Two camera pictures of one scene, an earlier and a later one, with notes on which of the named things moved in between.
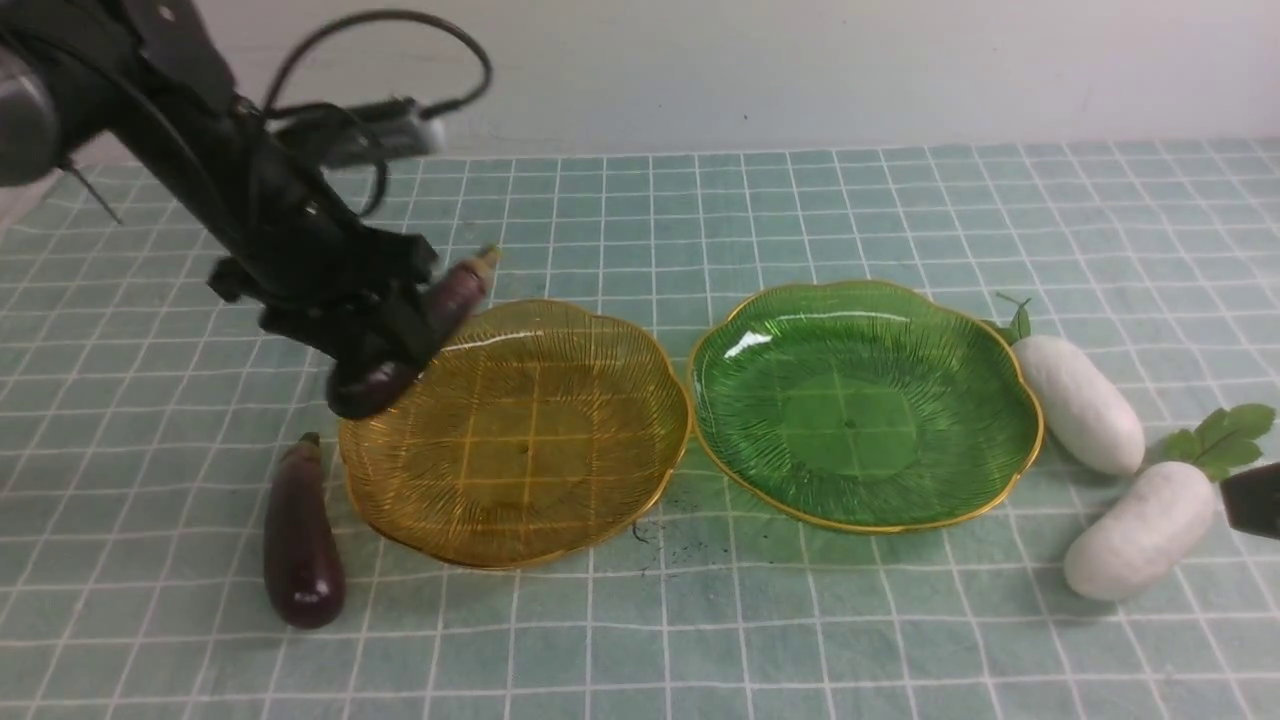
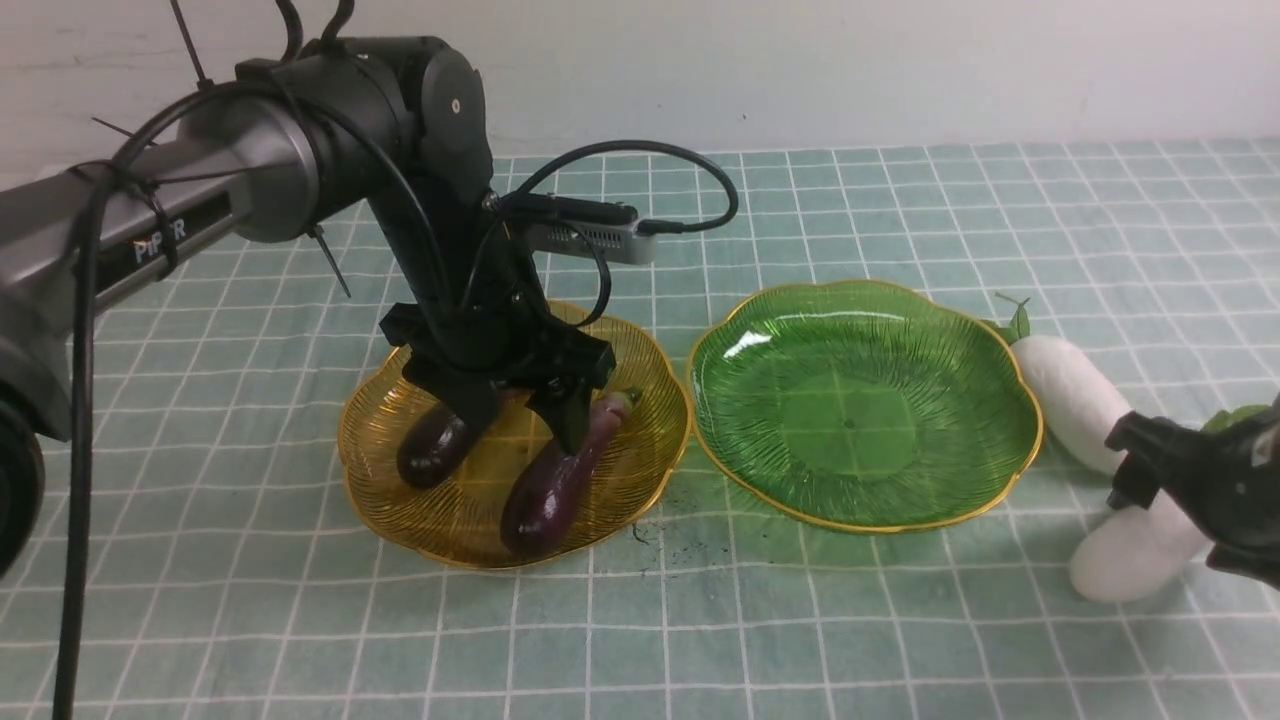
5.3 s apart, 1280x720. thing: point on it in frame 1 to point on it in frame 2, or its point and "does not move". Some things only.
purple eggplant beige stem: x=369 y=387 to x=433 y=444
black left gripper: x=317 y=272 to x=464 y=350
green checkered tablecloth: x=143 y=408 does not move
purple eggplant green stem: x=304 y=567 to x=546 y=488
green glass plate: x=860 y=407 does not move
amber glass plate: x=552 y=435 does not move
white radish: x=1082 y=413 does not move
